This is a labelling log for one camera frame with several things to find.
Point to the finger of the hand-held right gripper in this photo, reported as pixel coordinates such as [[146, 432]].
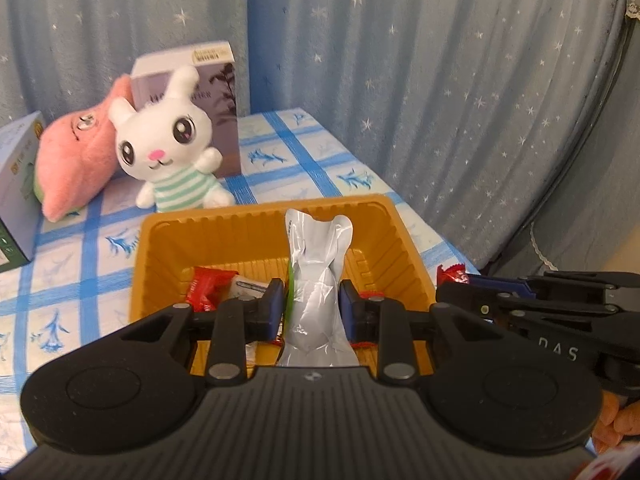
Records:
[[500, 286], [470, 302]]

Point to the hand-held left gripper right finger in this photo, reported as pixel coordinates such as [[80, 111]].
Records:
[[350, 310]]

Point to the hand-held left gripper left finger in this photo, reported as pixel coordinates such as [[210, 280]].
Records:
[[272, 305]]

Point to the small red white candy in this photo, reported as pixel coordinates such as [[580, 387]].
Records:
[[452, 275]]

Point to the silver snack packet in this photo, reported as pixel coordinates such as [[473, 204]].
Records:
[[315, 300]]

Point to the medium red snack packet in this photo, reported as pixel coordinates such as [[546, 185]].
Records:
[[207, 287]]

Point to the orange plastic tray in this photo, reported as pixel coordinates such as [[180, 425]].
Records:
[[225, 240]]

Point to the person's right hand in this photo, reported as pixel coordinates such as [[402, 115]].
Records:
[[620, 420]]

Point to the red white clothing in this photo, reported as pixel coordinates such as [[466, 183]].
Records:
[[605, 470]]

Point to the purple grey box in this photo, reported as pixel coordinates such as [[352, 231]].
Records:
[[225, 110]]

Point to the white rabbit plush toy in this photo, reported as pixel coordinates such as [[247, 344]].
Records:
[[165, 135]]

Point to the blue checked tablecloth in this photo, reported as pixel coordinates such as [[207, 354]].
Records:
[[65, 285]]

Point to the blue star curtain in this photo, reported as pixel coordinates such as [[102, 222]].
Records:
[[400, 85]]

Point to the pink plush toy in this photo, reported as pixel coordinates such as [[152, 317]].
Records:
[[75, 160]]

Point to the green cardboard box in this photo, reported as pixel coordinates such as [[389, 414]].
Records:
[[15, 185]]

